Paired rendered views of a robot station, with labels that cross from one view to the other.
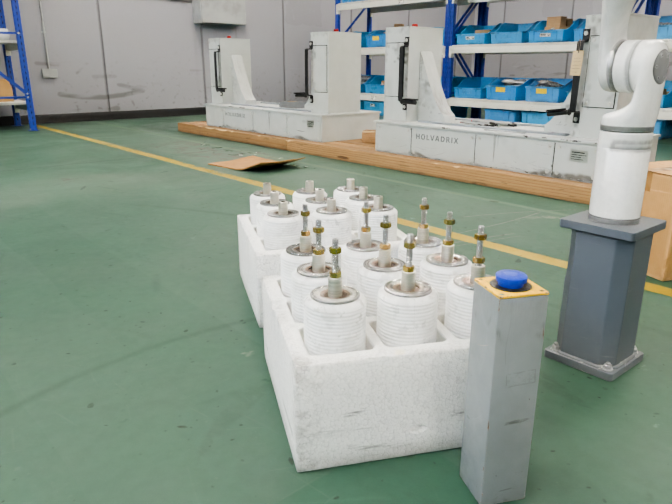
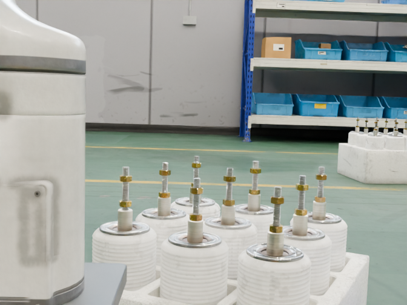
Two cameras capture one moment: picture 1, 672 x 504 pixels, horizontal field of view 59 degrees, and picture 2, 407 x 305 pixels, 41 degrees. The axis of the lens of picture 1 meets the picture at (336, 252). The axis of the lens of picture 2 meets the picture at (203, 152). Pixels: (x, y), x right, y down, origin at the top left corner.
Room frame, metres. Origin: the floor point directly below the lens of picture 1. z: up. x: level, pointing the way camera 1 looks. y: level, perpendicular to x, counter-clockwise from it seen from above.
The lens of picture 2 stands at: (1.50, -0.78, 0.46)
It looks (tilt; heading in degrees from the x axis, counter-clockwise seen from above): 6 degrees down; 129
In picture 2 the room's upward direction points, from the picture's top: 2 degrees clockwise
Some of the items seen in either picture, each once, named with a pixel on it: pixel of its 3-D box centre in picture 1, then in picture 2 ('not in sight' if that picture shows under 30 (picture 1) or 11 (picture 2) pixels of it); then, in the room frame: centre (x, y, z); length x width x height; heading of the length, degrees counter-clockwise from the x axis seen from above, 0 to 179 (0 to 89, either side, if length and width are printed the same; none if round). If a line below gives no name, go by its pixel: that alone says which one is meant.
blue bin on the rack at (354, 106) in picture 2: not in sight; (357, 106); (-0.80, 4.42, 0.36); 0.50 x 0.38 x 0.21; 132
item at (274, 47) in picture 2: not in sight; (275, 49); (-1.40, 3.82, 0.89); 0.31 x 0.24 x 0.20; 131
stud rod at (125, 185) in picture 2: (479, 249); (125, 192); (0.90, -0.23, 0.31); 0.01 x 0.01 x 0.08
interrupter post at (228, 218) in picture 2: (384, 258); (228, 215); (0.99, -0.09, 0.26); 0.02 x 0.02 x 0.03
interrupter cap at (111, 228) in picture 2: (477, 282); (125, 229); (0.90, -0.23, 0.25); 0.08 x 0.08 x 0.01
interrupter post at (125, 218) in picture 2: (477, 274); (125, 220); (0.90, -0.23, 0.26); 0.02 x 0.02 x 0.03
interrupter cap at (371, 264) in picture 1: (384, 265); (228, 223); (0.99, -0.09, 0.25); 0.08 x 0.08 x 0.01
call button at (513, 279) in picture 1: (511, 281); not in sight; (0.72, -0.23, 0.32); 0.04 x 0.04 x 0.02
